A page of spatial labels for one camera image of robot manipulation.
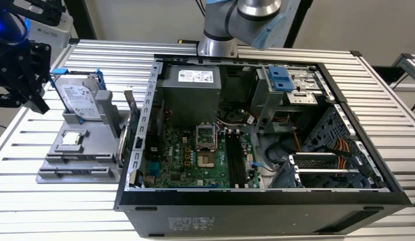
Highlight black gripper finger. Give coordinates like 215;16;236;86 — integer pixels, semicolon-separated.
0;93;23;109
0;52;51;115

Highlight RAM slot with white clips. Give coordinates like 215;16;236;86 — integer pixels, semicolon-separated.
229;129;241;189
237;129;251;189

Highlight hard disk in blue carrier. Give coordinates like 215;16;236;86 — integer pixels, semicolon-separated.
49;67;108;124

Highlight silver CPU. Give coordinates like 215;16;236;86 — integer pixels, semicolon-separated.
61;132;84;146

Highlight grey parts rack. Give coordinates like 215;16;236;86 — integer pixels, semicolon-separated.
36;90;132;184

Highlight green graphics card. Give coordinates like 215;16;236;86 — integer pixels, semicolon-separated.
115;89;143;168

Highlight black case fan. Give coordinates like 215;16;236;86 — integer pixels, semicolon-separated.
147;99;167;161

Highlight blue board connector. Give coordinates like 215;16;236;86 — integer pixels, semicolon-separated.
147;162;161;176

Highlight grey power supply unit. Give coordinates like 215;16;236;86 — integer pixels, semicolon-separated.
156;64;223;126

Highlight metal socket cover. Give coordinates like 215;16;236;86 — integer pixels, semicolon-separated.
196;122;217;151

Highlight CPU socket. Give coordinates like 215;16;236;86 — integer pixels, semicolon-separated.
196;149;216;169

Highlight black round speaker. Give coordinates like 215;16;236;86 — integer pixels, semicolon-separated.
225;107;248;124

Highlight green motherboard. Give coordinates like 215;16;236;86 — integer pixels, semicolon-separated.
145;127;263;189

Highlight blue plastic drive latch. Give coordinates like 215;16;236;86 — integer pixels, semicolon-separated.
267;66;292;92

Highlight black PC case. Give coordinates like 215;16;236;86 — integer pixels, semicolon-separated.
112;54;412;238

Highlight grey metal drive cage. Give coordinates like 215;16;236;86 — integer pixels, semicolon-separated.
249;65;332;134

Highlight metal disk bay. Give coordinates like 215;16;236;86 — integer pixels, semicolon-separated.
269;151;374;189

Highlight aluminium side table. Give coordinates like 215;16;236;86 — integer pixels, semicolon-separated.
390;53;415;91

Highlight black metal post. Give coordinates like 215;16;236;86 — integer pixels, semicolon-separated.
283;0;313;48
71;0;97;41

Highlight white grey wire bundle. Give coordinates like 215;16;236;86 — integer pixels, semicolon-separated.
215;117;248;132

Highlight black looped cable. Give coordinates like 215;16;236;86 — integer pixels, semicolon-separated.
264;140;295;165

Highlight single orange wire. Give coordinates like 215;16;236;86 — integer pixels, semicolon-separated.
292;126;303;153

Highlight orange yellow power wires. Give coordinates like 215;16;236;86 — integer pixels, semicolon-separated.
334;137;350;178

